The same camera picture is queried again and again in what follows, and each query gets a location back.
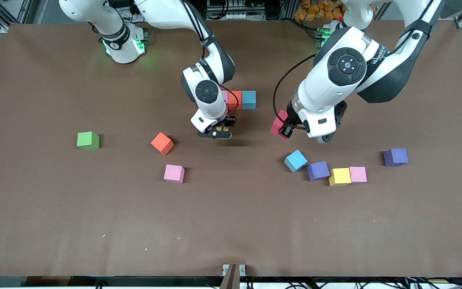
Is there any red foam cube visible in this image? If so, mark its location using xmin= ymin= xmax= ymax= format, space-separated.
xmin=270 ymin=110 xmax=290 ymax=140

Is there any blue foam cube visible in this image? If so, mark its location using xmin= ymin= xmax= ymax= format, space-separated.
xmin=284 ymin=149 xmax=308 ymax=173
xmin=242 ymin=90 xmax=257 ymax=110

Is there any orange foam cube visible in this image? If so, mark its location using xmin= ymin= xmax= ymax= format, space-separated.
xmin=228 ymin=91 xmax=243 ymax=111
xmin=151 ymin=132 xmax=174 ymax=156

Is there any purple foam cube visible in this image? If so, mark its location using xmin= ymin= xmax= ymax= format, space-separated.
xmin=383 ymin=148 xmax=409 ymax=167
xmin=307 ymin=161 xmax=331 ymax=181

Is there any brown table cover sheet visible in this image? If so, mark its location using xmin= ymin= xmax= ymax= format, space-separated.
xmin=0 ymin=19 xmax=462 ymax=278

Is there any orange objects pile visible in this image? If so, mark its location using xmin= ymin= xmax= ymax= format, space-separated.
xmin=294 ymin=0 xmax=346 ymax=20

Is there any green foam cube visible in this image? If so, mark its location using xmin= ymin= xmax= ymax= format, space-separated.
xmin=77 ymin=131 xmax=100 ymax=151

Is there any metal table edge bracket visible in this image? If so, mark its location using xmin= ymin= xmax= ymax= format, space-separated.
xmin=222 ymin=264 xmax=246 ymax=277

